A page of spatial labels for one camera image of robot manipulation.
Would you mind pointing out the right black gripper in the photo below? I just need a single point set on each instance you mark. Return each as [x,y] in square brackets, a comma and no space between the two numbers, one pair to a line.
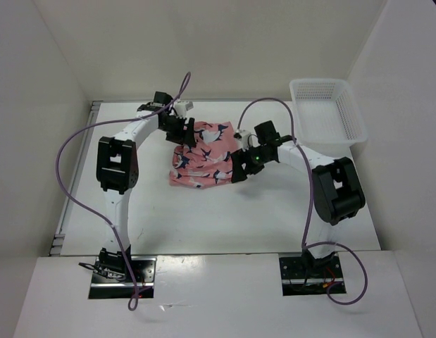
[239,173]

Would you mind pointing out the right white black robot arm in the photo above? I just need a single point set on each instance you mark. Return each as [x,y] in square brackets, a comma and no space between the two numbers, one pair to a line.
[335,192]

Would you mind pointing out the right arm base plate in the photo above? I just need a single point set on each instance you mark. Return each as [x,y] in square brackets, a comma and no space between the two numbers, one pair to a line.
[303,275]

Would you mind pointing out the pink shark print shorts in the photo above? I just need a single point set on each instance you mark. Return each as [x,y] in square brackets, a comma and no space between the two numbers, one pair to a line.
[209,163]

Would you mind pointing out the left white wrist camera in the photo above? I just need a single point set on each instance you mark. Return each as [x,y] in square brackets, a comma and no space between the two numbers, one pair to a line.
[180,108]

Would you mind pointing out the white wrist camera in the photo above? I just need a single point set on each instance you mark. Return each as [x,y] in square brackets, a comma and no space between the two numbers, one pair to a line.
[180,108]
[243,139]

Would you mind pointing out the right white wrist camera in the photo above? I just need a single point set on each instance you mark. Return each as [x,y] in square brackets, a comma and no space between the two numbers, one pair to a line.
[243,139]

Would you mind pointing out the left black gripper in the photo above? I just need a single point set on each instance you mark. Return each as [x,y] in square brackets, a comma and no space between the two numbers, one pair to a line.
[185,136]

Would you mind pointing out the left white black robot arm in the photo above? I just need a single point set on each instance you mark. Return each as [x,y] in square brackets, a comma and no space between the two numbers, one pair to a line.
[117,170]

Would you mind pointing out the white plastic mesh basket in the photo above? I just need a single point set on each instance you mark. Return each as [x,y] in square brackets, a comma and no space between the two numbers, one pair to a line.
[326,112]

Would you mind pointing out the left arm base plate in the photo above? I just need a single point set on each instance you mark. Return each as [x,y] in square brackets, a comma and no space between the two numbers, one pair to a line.
[109,286]

